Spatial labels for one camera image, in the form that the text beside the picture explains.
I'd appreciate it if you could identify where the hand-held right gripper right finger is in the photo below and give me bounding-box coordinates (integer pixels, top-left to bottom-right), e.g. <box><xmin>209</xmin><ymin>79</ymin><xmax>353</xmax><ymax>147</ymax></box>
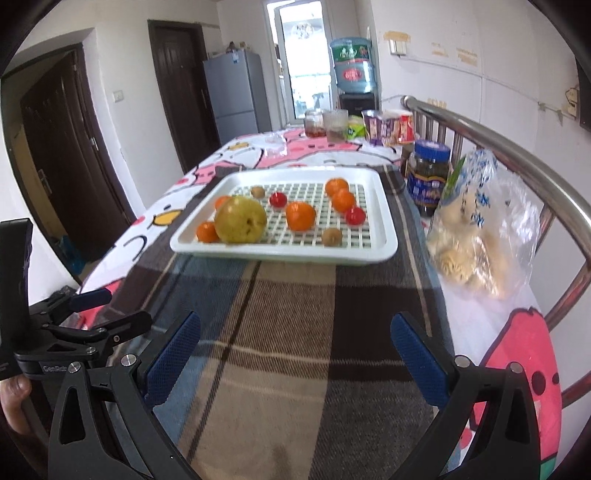
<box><xmin>390</xmin><ymin>311</ymin><xmax>541</xmax><ymax>480</ymax></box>

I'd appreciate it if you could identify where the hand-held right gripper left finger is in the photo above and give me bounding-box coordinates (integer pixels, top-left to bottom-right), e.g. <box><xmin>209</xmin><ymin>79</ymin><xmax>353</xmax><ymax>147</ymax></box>
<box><xmin>47</xmin><ymin>310</ymin><xmax>202</xmax><ymax>480</ymax></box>

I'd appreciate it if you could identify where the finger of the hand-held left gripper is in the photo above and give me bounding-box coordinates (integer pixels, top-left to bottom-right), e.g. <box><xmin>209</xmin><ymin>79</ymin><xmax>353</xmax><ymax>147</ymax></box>
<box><xmin>41</xmin><ymin>310</ymin><xmax>154</xmax><ymax>352</ymax></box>
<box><xmin>30</xmin><ymin>287</ymin><xmax>113</xmax><ymax>324</ymax></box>

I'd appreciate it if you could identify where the white slotted plastic tray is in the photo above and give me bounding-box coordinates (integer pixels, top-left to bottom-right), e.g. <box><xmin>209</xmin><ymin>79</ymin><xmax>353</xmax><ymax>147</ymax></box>
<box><xmin>169</xmin><ymin>167</ymin><xmax>399</xmax><ymax>265</ymax></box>

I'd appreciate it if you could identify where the person's left hand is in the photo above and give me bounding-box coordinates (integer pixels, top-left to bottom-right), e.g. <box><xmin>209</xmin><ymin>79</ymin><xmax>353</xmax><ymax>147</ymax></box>
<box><xmin>0</xmin><ymin>373</ymin><xmax>33</xmax><ymax>435</ymax></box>

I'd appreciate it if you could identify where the blue plastic bag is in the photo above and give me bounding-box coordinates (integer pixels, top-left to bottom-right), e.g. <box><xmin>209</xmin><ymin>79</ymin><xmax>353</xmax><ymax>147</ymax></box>
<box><xmin>53</xmin><ymin>235</ymin><xmax>86</xmax><ymax>273</ymax></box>

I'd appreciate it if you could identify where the brown plaid blanket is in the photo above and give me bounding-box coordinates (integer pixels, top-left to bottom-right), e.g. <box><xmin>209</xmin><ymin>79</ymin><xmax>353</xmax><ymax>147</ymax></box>
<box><xmin>92</xmin><ymin>164</ymin><xmax>462</xmax><ymax>480</ymax></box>

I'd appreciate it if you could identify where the dark wooden door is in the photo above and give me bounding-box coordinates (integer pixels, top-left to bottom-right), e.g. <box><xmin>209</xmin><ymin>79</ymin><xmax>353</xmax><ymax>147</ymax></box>
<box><xmin>148</xmin><ymin>19</ymin><xmax>221</xmax><ymax>175</ymax></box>
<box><xmin>4</xmin><ymin>42</ymin><xmax>137</xmax><ymax>283</ymax></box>

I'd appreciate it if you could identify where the clear bag of dried noodles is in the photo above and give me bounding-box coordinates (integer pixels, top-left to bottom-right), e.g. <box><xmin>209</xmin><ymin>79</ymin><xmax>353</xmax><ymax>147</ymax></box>
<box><xmin>426</xmin><ymin>148</ymin><xmax>541</xmax><ymax>301</ymax></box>

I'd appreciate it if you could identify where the large yellow-green pear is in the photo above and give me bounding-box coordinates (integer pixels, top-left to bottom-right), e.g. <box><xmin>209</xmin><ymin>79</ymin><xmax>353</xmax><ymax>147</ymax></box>
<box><xmin>213</xmin><ymin>195</ymin><xmax>269</xmax><ymax>244</ymax></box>

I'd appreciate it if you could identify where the dark jar with blue lid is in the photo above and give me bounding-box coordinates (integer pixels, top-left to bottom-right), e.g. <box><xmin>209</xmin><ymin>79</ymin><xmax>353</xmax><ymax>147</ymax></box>
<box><xmin>406</xmin><ymin>140</ymin><xmax>452</xmax><ymax>217</ymax></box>

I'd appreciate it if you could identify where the clear plastic wrapper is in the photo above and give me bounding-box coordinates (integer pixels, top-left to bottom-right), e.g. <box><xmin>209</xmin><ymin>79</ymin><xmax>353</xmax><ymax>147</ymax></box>
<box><xmin>265</xmin><ymin>131</ymin><xmax>289</xmax><ymax>155</ymax></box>

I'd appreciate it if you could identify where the red instant noodle cup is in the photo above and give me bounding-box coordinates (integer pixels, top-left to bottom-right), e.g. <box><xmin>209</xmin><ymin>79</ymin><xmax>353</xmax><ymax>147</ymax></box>
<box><xmin>383</xmin><ymin>110</ymin><xmax>416</xmax><ymax>144</ymax></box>

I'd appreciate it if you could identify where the purple instant noodle cup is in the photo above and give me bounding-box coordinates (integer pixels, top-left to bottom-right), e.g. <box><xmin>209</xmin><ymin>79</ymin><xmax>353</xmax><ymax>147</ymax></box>
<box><xmin>361</xmin><ymin>109</ymin><xmax>399</xmax><ymax>147</ymax></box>

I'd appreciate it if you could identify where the grey refrigerator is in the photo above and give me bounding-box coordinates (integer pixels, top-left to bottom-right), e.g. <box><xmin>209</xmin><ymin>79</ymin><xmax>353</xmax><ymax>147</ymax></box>
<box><xmin>203</xmin><ymin>49</ymin><xmax>272</xmax><ymax>137</ymax></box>

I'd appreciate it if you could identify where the clear plastic cup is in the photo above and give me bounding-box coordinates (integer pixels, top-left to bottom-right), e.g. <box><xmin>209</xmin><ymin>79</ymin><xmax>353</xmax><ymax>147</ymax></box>
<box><xmin>322</xmin><ymin>109</ymin><xmax>349</xmax><ymax>144</ymax></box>

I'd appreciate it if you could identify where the glass jar with red contents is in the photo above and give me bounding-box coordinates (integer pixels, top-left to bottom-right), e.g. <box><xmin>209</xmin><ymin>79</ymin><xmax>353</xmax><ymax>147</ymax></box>
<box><xmin>304</xmin><ymin>110</ymin><xmax>325</xmax><ymax>138</ymax></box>

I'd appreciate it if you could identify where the black water dispenser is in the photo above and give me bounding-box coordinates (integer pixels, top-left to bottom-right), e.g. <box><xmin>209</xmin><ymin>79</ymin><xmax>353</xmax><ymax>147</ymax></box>
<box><xmin>339</xmin><ymin>91</ymin><xmax>377</xmax><ymax>116</ymax></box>

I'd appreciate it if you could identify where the blue water jug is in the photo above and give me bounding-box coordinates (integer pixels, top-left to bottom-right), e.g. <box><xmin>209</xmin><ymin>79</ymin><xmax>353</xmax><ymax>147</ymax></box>
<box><xmin>329</xmin><ymin>37</ymin><xmax>376</xmax><ymax>94</ymax></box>

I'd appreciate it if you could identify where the glass balcony door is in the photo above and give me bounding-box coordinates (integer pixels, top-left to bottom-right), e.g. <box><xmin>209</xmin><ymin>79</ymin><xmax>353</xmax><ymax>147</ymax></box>
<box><xmin>263</xmin><ymin>0</ymin><xmax>335</xmax><ymax>127</ymax></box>

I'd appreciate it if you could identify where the wall power socket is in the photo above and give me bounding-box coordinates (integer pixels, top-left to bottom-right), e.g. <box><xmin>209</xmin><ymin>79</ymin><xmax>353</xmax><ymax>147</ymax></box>
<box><xmin>564</xmin><ymin>85</ymin><xmax>581</xmax><ymax>121</ymax></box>

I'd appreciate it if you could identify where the black wall television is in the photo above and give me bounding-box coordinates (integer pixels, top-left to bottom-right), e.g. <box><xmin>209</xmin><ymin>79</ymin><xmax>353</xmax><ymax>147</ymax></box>
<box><xmin>575</xmin><ymin>58</ymin><xmax>591</xmax><ymax>132</ymax></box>

